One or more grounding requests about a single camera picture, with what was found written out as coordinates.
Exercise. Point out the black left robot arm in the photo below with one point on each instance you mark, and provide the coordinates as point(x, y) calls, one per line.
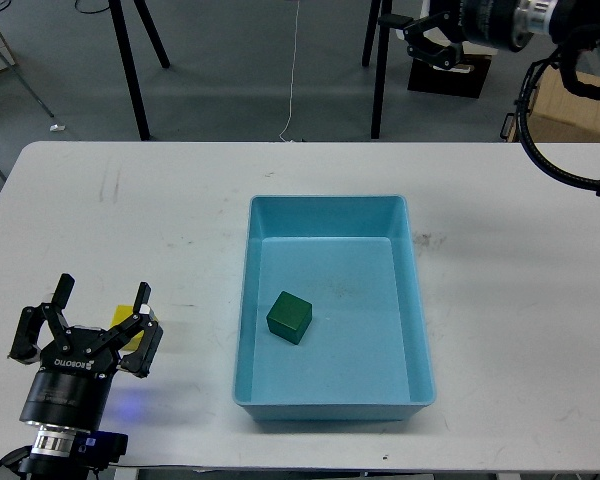
point(69, 392)

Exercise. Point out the cardboard box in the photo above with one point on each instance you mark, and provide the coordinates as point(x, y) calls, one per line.
point(557, 116)

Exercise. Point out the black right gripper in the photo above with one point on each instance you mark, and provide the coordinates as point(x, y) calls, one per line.
point(446, 15)

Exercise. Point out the black table leg pair right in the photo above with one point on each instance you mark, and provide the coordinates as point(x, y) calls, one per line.
point(377, 36)

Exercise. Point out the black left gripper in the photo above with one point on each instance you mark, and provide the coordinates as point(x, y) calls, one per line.
point(87, 352)

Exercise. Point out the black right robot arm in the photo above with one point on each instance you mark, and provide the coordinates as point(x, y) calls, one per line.
point(438, 39)

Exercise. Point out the green wooden block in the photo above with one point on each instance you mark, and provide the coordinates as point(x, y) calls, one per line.
point(289, 317)

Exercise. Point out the black clips on cardboard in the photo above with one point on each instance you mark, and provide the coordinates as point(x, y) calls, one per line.
point(508, 131)

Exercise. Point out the black storage box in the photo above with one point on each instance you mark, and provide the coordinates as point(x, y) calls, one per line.
point(466, 79)

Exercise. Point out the light blue plastic bin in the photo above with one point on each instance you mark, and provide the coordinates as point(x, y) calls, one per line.
point(365, 355)

